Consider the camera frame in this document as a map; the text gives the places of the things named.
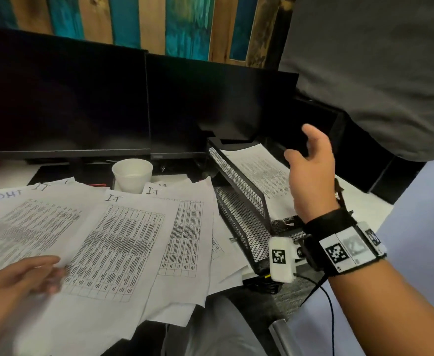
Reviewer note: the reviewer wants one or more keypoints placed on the person's left hand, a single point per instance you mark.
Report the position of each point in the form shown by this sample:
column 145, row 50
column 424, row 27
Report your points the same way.
column 13, row 285

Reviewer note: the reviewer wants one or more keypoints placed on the person's right hand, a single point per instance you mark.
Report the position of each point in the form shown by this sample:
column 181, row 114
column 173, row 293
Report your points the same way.
column 313, row 181

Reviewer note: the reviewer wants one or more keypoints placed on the pile of printed papers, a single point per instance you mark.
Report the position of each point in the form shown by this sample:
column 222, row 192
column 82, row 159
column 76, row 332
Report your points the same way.
column 120, row 248

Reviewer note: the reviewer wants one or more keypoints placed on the person's right forearm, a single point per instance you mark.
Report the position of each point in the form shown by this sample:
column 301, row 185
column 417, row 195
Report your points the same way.
column 380, row 311

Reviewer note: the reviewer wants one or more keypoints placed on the black mesh paper tray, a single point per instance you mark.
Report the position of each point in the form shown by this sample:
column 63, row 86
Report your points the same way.
column 239, row 174

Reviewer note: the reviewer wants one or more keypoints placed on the black computer monitor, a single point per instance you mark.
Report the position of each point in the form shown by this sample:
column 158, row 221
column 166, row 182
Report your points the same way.
column 217, row 107
column 61, row 100

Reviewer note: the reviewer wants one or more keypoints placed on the grey chair armrest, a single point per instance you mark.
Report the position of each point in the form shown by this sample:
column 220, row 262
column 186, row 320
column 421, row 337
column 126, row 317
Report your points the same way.
column 282, row 339

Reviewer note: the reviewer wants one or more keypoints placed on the white paper cup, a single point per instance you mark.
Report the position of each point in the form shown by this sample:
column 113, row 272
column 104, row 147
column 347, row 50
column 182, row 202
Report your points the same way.
column 131, row 174

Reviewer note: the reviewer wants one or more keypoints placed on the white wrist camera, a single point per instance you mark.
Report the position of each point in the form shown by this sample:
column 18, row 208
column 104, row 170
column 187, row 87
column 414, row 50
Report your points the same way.
column 282, row 270

